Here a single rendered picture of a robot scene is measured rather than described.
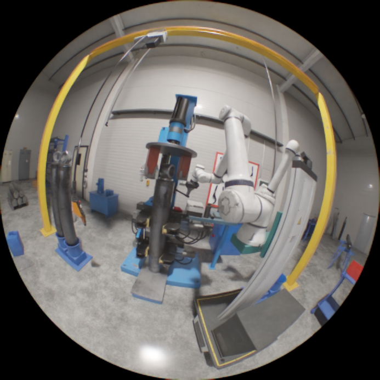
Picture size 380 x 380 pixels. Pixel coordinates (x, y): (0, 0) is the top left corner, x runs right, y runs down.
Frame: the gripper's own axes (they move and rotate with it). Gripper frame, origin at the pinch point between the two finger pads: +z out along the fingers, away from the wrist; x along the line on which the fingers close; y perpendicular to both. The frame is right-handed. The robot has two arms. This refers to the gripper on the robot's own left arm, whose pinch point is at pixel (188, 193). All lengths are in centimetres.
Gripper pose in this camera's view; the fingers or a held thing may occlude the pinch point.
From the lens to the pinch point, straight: 124.7
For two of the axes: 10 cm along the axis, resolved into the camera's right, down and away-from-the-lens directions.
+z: -3.7, 8.0, 4.7
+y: -3.5, -5.9, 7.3
